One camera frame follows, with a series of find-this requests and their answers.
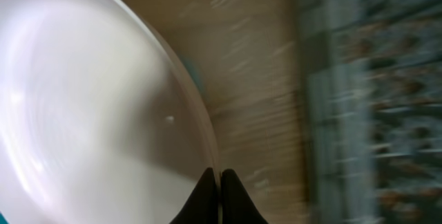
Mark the large white plate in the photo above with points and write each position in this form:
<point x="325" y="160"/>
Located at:
<point x="100" y="120"/>

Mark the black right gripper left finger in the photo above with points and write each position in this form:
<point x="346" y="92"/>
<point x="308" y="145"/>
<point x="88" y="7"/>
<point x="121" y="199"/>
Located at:
<point x="201" y="206"/>

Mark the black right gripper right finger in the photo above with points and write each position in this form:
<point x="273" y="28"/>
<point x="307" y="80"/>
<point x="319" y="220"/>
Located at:
<point x="237" y="206"/>

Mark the teal plastic tray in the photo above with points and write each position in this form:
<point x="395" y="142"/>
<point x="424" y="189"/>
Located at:
<point x="194" y="73"/>

